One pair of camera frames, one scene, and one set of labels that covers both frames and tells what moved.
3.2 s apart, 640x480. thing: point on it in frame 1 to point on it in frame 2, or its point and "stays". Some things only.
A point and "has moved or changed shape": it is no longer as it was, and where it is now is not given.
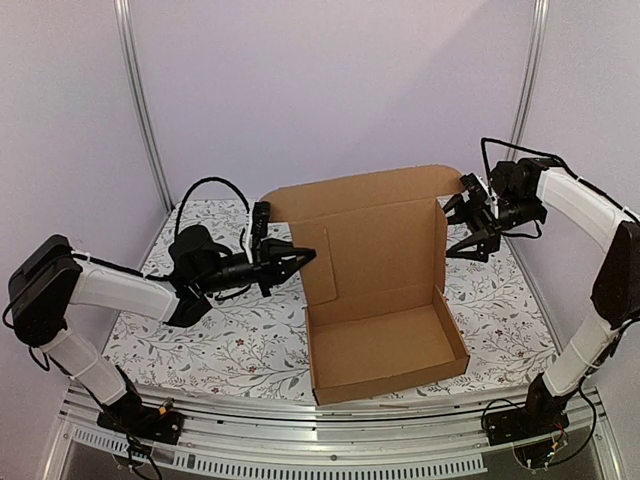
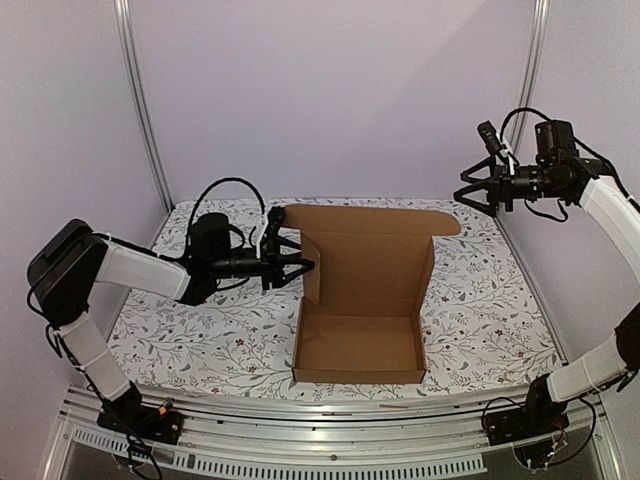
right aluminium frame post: [538, 33] stays
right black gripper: [484, 220] to [497, 185]
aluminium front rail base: [361, 439] stays
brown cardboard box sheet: [375, 289] has moved or changed shape
